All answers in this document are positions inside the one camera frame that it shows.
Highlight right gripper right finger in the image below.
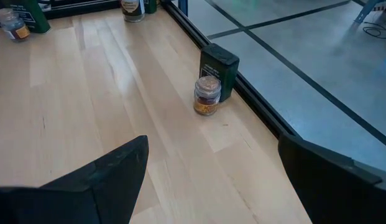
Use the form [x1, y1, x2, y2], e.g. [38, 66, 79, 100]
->
[278, 133, 386, 224]

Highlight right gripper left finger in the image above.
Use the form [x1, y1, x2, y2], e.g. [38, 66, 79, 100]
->
[0, 135, 149, 224]

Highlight dark green spice tin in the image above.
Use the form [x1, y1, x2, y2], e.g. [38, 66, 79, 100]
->
[144, 0, 159, 14]
[1, 0, 52, 34]
[198, 42, 240, 103]

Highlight cork-lidded spice jar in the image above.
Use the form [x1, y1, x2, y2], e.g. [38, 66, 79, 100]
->
[119, 0, 146, 23]

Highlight blue metal stand leg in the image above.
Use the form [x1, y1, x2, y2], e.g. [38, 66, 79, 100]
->
[354, 0, 383, 24]

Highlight black aluminium table frame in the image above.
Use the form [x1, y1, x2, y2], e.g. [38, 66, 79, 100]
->
[40, 0, 305, 141]

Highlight black coiled cable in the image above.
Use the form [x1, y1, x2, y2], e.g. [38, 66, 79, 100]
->
[362, 21, 386, 40]

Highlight blue metal post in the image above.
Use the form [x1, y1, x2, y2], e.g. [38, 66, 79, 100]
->
[177, 0, 189, 16]

